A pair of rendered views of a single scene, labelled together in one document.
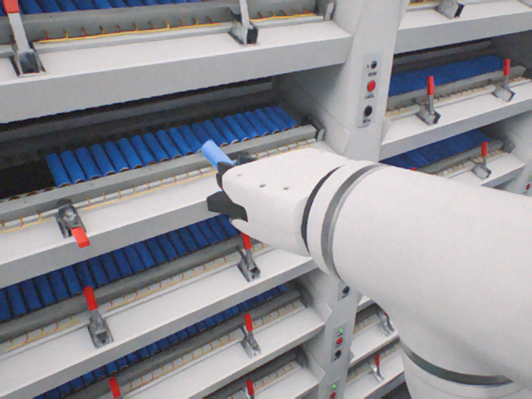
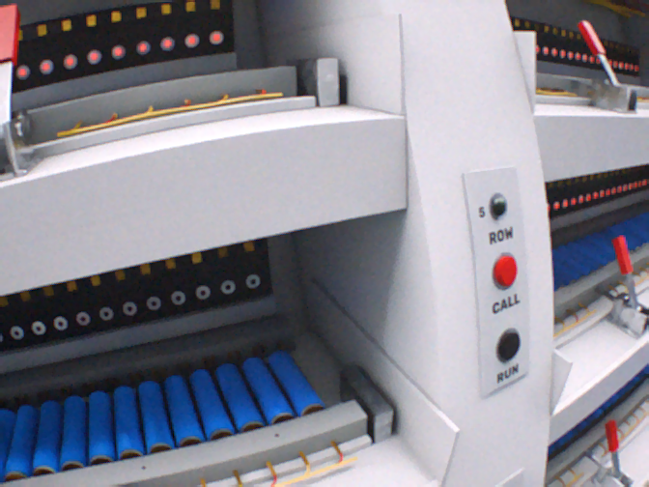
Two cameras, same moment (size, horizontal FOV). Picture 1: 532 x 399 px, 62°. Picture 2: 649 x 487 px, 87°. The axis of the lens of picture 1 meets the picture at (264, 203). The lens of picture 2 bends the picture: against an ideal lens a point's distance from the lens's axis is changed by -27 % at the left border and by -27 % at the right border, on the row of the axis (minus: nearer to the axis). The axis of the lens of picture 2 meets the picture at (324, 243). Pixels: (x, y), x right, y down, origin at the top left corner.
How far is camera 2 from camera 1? 0.54 m
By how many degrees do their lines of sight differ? 26
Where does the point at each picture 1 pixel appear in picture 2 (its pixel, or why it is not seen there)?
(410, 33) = (564, 129)
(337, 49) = (357, 161)
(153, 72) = not seen: outside the picture
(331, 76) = (384, 263)
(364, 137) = (507, 415)
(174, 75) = not seen: outside the picture
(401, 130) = (590, 361)
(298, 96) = (334, 327)
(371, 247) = not seen: outside the picture
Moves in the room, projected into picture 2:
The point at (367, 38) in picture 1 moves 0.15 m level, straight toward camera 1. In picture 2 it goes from (457, 128) to (353, 67)
